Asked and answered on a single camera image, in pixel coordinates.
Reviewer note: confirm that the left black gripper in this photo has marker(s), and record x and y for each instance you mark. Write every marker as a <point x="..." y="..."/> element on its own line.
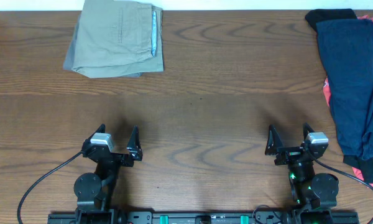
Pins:
<point x="135" y="152"/>

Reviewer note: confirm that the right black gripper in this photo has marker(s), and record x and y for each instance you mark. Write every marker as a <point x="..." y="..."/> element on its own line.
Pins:
<point x="288" y="154"/>

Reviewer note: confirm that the navy blue shorts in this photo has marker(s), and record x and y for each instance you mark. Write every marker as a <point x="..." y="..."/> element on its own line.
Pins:
<point x="354" y="81"/>

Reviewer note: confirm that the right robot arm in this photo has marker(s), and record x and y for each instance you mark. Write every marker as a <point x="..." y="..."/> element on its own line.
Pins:
<point x="317" y="191"/>

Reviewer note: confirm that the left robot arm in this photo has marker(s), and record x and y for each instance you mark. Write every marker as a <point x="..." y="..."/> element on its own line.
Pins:
<point x="95" y="190"/>

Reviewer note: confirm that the black t-shirt with print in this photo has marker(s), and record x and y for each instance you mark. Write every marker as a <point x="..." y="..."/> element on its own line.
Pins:
<point x="328" y="15"/>

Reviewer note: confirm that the folded khaki shorts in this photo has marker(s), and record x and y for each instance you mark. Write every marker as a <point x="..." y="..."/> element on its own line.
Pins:
<point x="118" y="38"/>

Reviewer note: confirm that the red t-shirt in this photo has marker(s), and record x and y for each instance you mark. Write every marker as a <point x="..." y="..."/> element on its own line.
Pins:
<point x="327" y="94"/>

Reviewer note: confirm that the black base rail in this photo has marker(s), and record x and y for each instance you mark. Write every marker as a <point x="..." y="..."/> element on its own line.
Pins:
<point x="258" y="216"/>

